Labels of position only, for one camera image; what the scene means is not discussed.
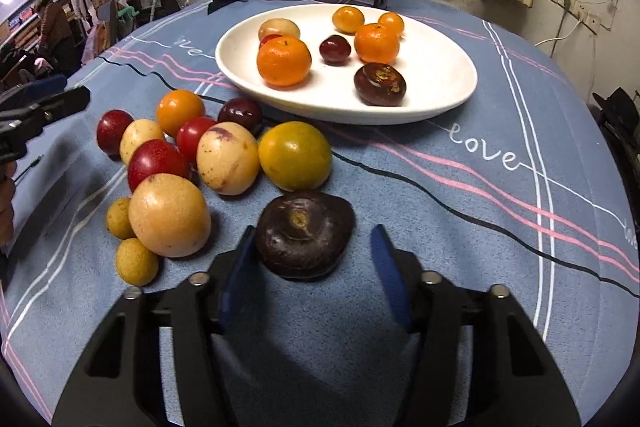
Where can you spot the yellow-green orange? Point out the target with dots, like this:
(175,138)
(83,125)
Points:
(295,155)

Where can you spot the red plum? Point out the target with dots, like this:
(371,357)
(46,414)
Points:
(157,164)
(112,132)

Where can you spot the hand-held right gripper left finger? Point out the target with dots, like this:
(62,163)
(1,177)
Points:
(235,287)

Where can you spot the beige round fruit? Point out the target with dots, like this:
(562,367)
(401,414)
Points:
(169,214)

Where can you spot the black hat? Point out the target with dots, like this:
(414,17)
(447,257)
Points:
(620,104)

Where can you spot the small yellow longan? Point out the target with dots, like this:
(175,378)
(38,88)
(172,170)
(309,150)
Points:
(136,261)
(120,219)

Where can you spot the white wall socket strip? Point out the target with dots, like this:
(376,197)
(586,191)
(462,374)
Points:
(575,4)

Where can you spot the person's left hand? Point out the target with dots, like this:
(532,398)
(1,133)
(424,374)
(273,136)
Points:
(6,207)

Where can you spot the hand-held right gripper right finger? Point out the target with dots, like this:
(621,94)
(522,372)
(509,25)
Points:
(392,282)

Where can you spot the golden-brown round fruit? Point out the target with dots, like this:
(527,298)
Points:
(280,28)

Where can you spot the cream fruit with purple mark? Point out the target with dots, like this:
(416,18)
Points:
(227,159)

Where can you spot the orange mandarin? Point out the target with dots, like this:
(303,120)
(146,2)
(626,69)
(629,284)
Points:
(283,62)
(376,43)

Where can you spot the dark brown water chestnut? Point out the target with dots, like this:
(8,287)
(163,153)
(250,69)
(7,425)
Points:
(380,84)
(305,237)

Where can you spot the yellow-orange round fruit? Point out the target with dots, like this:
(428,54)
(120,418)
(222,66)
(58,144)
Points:
(348,19)

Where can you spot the small orange citrus fruit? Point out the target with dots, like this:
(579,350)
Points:
(180,111)
(391,23)

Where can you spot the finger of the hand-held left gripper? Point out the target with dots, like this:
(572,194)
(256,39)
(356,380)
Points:
(45,86)
(62,104)

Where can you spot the white plate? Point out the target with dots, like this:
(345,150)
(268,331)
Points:
(440,67)

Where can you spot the dark purple plum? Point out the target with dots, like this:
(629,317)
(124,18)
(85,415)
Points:
(335,49)
(241,113)

